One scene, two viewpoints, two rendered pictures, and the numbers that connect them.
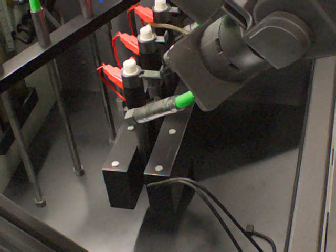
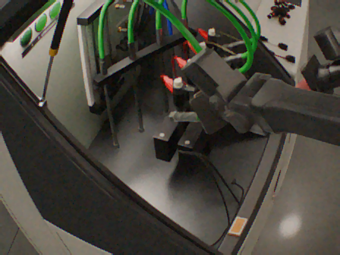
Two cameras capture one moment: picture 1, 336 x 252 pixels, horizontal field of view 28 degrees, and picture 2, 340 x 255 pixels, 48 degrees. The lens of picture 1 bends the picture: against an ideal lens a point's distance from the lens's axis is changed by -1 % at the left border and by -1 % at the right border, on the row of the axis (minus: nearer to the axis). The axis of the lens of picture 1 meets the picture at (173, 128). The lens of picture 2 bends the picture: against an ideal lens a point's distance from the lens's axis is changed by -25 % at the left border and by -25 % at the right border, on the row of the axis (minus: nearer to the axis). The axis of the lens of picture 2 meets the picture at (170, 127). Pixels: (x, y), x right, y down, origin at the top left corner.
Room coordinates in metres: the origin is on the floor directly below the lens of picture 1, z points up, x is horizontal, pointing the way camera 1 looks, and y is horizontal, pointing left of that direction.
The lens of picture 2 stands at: (-0.08, -0.06, 1.85)
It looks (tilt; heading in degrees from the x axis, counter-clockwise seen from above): 47 degrees down; 9
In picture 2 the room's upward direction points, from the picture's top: 5 degrees counter-clockwise
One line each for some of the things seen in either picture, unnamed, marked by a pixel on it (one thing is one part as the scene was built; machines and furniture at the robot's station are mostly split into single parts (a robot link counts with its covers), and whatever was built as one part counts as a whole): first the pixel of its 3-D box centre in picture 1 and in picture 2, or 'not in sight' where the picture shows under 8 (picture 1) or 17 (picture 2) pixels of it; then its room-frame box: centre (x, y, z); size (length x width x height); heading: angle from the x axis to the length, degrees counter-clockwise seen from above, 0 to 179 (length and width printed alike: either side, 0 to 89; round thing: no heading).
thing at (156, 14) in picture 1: (175, 64); not in sight; (0.88, -0.02, 1.01); 0.05 x 0.03 x 0.21; 71
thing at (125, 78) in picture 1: (148, 131); (184, 118); (0.73, 0.04, 1.01); 0.05 x 0.03 x 0.21; 71
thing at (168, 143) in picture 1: (169, 132); (199, 115); (0.84, 0.01, 0.91); 0.34 x 0.10 x 0.15; 161
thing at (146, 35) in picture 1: (147, 37); not in sight; (0.81, 0.02, 1.12); 0.02 x 0.02 x 0.03
